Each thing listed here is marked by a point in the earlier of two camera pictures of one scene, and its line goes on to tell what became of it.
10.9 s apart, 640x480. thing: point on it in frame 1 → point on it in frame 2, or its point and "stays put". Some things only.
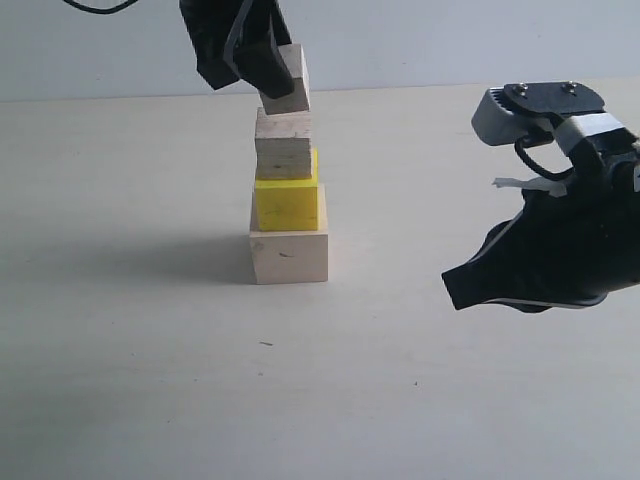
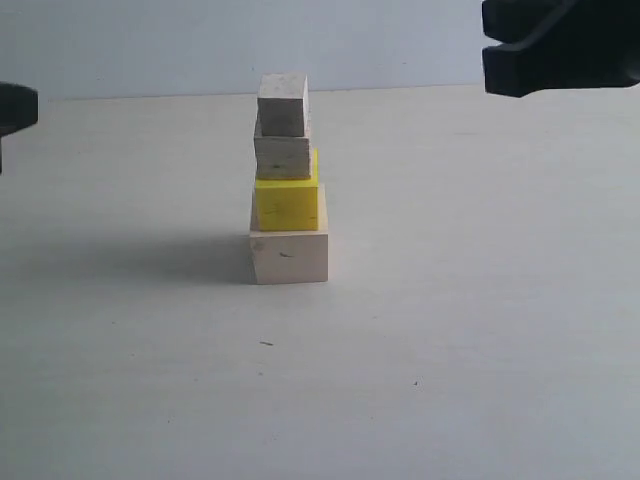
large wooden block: (289, 256) stays put
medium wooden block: (283, 144) stays put
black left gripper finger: (260, 64) → (19, 107)
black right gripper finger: (537, 306) → (514, 21)
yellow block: (289, 204) stays put
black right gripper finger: (517, 260) → (610, 59)
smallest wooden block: (295, 59) → (283, 105)
